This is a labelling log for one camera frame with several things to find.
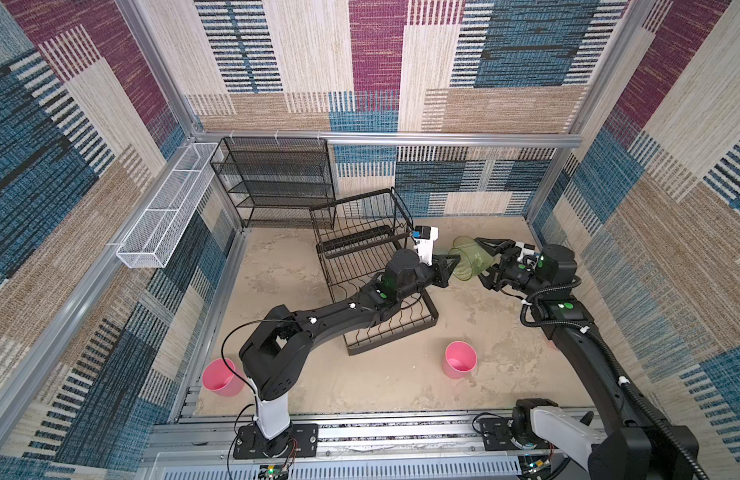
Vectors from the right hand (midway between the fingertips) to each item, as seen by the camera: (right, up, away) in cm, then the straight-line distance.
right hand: (471, 252), depth 74 cm
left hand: (-2, -1, 0) cm, 2 cm away
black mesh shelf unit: (-59, +25, +37) cm, 74 cm away
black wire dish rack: (-30, +5, +38) cm, 49 cm away
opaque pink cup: (0, -30, +11) cm, 32 cm away
